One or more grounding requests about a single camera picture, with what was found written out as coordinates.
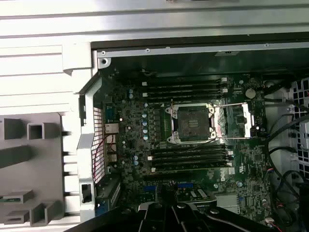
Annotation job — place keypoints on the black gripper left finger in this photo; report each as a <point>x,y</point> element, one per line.
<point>154,220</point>

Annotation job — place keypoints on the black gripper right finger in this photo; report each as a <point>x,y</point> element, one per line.
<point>188,222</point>

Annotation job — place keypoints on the metal socket cover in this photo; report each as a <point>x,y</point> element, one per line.
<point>247,118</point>

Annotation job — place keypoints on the CPU socket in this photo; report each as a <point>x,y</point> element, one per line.
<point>190,120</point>

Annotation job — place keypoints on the silver chipset heatsink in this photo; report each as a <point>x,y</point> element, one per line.
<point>227,202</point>

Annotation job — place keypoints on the RAM slot white latches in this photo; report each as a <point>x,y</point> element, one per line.
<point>184,92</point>
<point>190,166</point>
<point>190,155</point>
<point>184,81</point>

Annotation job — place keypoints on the RAM slot black latches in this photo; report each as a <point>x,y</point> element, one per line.
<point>184,87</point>
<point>184,97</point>
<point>190,161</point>
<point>190,150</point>

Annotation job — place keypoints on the blue top capacitor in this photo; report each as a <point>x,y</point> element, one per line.
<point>144,113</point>
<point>145,138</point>
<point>131,96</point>
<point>144,122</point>
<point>145,131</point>
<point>131,91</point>
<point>146,105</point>

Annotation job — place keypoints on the green motherboard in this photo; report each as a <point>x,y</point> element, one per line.
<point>246,154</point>

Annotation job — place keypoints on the black PC case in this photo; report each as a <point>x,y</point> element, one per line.
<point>85,149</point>

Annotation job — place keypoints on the silver network port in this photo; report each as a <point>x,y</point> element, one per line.
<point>112,128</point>

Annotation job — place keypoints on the grey parts rack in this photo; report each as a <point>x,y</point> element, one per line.
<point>55,169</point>

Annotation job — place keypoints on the blue port connector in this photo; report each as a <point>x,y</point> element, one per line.
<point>111,113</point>

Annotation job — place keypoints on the round coin battery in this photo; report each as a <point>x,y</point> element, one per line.
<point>250,92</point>

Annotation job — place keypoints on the silver metal drive cage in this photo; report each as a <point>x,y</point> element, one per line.
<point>304,135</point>

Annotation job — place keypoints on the green RAM stick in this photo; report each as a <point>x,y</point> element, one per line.
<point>8,199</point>

